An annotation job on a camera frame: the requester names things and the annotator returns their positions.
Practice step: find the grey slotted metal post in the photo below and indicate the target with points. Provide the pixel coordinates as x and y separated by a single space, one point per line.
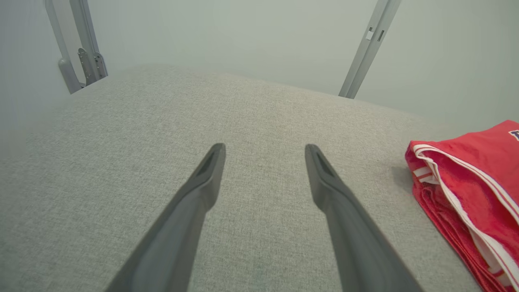
373 36

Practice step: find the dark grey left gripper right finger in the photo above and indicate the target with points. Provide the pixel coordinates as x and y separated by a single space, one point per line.
357 243

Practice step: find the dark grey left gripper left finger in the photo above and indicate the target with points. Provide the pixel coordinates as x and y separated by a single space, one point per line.
174 235

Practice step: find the grey metal post with bracket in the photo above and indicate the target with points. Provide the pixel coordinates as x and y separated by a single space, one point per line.
81 24

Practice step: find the red jersey with black lettering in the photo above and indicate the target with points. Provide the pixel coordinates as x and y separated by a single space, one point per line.
478 170

